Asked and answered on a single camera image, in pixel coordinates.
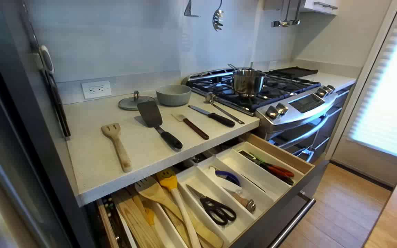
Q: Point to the refrigerator door handle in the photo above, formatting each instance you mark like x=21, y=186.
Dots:
x=46, y=68

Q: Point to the black handled scissors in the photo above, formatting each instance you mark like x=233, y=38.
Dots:
x=219, y=213

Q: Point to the black handled knife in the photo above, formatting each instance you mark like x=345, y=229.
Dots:
x=214, y=116

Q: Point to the wooden spatula in drawer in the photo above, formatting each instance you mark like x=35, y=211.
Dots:
x=151, y=189

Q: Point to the grey ceramic bowl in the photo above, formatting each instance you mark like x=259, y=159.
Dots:
x=174, y=95

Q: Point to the grey round pot lid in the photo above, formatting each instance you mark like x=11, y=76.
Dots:
x=131, y=102

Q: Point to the blue white handled utensil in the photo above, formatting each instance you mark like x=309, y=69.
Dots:
x=232, y=185

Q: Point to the hanging slotted metal spoon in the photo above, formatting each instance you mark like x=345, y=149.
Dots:
x=217, y=17

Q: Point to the yellow silicone spatula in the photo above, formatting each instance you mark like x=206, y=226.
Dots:
x=167, y=179

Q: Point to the gas stove range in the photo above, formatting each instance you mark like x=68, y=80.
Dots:
x=297, y=115

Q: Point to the brown handled small knife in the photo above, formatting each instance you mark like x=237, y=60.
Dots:
x=192, y=126

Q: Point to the black metal turner spatula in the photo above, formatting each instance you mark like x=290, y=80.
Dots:
x=152, y=117

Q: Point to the stainless steel pot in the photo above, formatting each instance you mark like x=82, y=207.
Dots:
x=247, y=82

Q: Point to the hanging metal ladle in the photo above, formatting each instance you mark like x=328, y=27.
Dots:
x=288, y=14

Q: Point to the white drawer organizer tray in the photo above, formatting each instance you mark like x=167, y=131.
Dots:
x=224, y=202

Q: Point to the white wall outlet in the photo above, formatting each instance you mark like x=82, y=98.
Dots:
x=95, y=90

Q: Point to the wooden slotted spatula on counter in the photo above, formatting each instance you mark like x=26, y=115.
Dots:
x=112, y=131

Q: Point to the red handled utensil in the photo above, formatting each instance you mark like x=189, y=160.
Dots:
x=277, y=171

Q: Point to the open kitchen drawer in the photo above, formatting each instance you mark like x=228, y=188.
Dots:
x=287, y=214

